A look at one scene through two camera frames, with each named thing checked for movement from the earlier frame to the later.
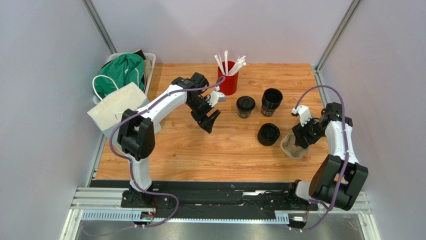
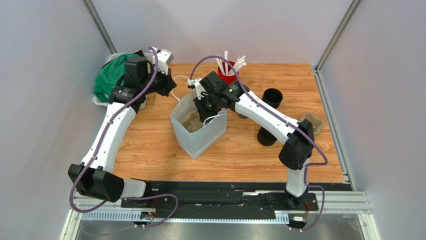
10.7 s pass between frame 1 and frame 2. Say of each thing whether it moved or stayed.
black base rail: stayed
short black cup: stayed
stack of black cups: stayed
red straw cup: stayed
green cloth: stayed
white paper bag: moved
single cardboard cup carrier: moved
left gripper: moved
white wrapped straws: stayed
